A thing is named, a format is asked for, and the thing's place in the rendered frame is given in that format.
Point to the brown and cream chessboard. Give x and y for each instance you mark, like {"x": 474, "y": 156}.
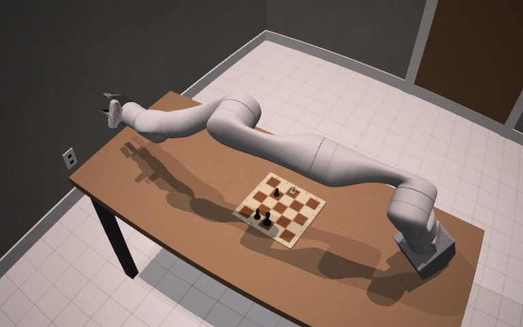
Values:
{"x": 290, "y": 214}

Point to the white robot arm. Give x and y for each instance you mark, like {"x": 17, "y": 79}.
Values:
{"x": 311, "y": 155}

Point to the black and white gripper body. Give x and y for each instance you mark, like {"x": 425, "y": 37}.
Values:
{"x": 119, "y": 106}

